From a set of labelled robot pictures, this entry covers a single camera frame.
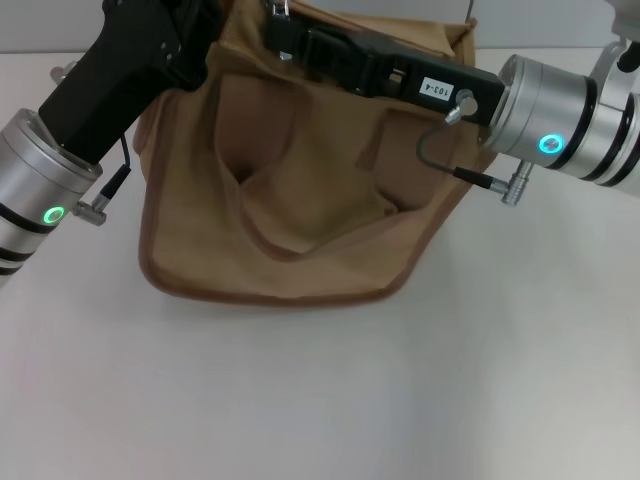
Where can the khaki canvas food bag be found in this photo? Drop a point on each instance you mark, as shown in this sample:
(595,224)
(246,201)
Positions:
(315,225)

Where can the silver metal zipper pull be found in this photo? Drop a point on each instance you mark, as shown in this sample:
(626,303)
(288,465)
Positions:
(280,10)

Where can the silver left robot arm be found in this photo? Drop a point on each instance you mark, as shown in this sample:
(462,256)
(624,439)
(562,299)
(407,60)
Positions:
(30,175)

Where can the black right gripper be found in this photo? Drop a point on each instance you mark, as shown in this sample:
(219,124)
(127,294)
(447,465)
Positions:
(440,85)

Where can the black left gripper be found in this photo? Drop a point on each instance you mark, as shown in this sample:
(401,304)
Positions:
(110,75)

